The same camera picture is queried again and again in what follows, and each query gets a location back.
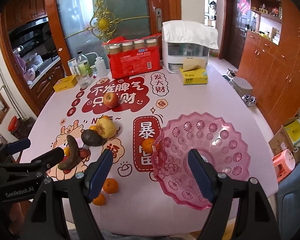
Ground overripe brown banana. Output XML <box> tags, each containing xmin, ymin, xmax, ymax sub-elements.
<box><xmin>57</xmin><ymin>135</ymin><xmax>81</xmax><ymax>171</ymax></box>

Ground orange tangerine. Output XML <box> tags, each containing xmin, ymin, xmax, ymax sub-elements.
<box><xmin>141</xmin><ymin>138</ymin><xmax>155</xmax><ymax>154</ymax></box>
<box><xmin>102</xmin><ymin>178</ymin><xmax>119</xmax><ymax>194</ymax></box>

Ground small red fruit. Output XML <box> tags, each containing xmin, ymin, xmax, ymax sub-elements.
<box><xmin>79</xmin><ymin>148</ymin><xmax>91</xmax><ymax>159</ymax></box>

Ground dark green avocado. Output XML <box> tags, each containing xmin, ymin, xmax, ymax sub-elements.
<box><xmin>81</xmin><ymin>129</ymin><xmax>104</xmax><ymax>147</ymax></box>

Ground small orange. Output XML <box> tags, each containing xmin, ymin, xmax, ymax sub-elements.
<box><xmin>89</xmin><ymin>125</ymin><xmax>97</xmax><ymax>131</ymax></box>

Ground yellow pear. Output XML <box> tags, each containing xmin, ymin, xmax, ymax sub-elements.
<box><xmin>96</xmin><ymin>117</ymin><xmax>116</xmax><ymax>139</ymax></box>

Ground pink plastic fruit bowl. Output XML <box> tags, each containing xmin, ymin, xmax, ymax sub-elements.
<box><xmin>150</xmin><ymin>112</ymin><xmax>252</xmax><ymax>211</ymax></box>

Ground red apple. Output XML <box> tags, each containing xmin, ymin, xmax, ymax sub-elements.
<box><xmin>103</xmin><ymin>92</ymin><xmax>120</xmax><ymax>109</ymax></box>

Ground blue chair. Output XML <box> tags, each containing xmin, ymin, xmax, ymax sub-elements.
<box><xmin>277</xmin><ymin>163</ymin><xmax>300</xmax><ymax>239</ymax></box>

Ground pink plastic stool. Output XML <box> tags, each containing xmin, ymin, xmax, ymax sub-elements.
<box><xmin>272</xmin><ymin>149</ymin><xmax>296</xmax><ymax>183</ymax></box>

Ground small yellow box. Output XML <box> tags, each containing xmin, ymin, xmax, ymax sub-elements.
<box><xmin>53</xmin><ymin>75</ymin><xmax>77</xmax><ymax>93</ymax></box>

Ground cardboard box on floor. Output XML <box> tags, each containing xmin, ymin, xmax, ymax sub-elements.
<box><xmin>268</xmin><ymin>116</ymin><xmax>300</xmax><ymax>155</ymax></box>

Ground clear plastic bottle green label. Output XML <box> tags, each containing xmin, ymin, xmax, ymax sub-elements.
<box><xmin>77</xmin><ymin>50</ymin><xmax>92</xmax><ymax>76</ymax></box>

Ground white squeeze bottle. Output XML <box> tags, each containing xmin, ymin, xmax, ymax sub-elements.
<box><xmin>95</xmin><ymin>56</ymin><xmax>108</xmax><ymax>77</ymax></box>

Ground red drink multipack box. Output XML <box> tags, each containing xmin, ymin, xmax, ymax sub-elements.
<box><xmin>102</xmin><ymin>33</ymin><xmax>161</xmax><ymax>79</ymax></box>

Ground grey plastic stool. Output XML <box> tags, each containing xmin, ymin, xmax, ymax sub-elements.
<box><xmin>229</xmin><ymin>76</ymin><xmax>253</xmax><ymax>97</ymax></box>

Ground glass sliding door gold ornament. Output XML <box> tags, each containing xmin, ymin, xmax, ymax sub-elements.
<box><xmin>45</xmin><ymin>0</ymin><xmax>181</xmax><ymax>75</ymax></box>

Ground yellow tissue box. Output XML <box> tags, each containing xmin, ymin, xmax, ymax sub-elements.
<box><xmin>178</xmin><ymin>67</ymin><xmax>208</xmax><ymax>85</ymax></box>

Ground white appliance with cloth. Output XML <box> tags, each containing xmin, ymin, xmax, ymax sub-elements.
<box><xmin>161</xmin><ymin>20</ymin><xmax>218</xmax><ymax>74</ymax></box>

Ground wooden cabinet wall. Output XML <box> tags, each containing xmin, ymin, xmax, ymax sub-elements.
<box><xmin>237</xmin><ymin>0</ymin><xmax>300</xmax><ymax>132</ymax></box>

